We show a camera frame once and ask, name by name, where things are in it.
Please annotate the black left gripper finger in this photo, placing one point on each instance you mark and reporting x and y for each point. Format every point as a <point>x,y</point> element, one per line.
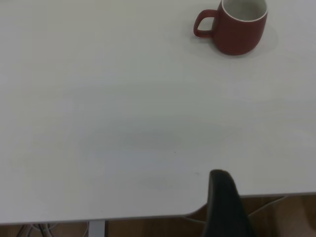
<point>224,209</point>

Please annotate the red ceramic mug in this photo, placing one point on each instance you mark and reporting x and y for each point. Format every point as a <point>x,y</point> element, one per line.
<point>237,37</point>

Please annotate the white table leg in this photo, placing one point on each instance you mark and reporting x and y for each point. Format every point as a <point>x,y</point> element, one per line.
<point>96,229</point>

